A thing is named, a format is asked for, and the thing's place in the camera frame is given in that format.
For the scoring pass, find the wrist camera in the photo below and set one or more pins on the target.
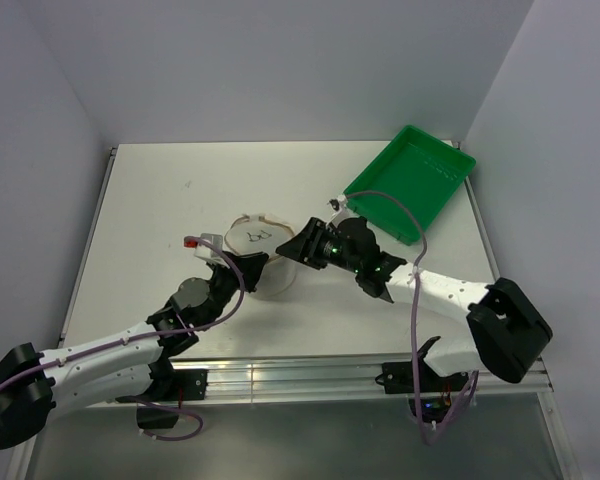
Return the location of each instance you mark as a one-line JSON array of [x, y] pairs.
[[340, 212], [208, 247]]

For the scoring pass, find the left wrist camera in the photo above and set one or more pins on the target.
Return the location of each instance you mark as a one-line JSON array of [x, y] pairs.
[[208, 247]]

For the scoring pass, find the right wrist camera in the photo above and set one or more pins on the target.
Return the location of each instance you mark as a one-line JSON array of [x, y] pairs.
[[340, 212]]

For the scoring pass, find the aluminium frame rail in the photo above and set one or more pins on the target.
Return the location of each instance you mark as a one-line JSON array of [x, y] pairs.
[[257, 381]]

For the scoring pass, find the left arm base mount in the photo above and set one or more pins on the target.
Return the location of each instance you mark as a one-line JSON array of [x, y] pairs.
[[163, 406]]

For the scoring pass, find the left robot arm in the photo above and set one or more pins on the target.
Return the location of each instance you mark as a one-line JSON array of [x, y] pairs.
[[39, 386]]

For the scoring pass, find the green plastic tray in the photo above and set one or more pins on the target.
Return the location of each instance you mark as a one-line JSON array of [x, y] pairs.
[[408, 184]]

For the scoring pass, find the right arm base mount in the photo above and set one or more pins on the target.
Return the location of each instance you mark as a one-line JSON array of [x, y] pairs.
[[436, 391]]

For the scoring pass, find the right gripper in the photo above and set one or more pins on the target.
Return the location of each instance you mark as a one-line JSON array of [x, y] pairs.
[[305, 245]]

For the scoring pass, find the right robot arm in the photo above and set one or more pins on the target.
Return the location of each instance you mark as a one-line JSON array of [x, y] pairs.
[[504, 333]]

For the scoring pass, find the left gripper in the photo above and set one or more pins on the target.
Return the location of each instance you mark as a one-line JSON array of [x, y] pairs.
[[250, 267]]

